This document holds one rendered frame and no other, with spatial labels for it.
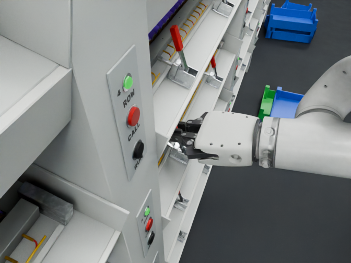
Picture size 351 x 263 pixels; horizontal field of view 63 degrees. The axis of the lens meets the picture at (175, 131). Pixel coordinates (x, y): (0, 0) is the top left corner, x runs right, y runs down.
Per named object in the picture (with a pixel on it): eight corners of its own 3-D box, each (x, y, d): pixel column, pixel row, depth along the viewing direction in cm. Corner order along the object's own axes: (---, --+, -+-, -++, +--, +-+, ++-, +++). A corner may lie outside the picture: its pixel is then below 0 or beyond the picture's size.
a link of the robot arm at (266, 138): (272, 180, 47) (254, 177, 49) (278, 142, 53) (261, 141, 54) (274, 144, 42) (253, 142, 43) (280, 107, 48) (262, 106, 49)
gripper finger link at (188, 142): (193, 154, 52) (160, 150, 54) (198, 142, 54) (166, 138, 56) (190, 142, 49) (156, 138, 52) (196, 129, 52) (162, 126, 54)
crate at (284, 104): (307, 162, 124) (313, 156, 117) (260, 150, 129) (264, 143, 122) (317, 104, 135) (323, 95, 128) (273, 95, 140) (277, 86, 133)
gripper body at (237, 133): (259, 178, 48) (195, 168, 52) (267, 136, 54) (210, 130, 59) (259, 147, 43) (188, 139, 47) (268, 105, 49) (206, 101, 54)
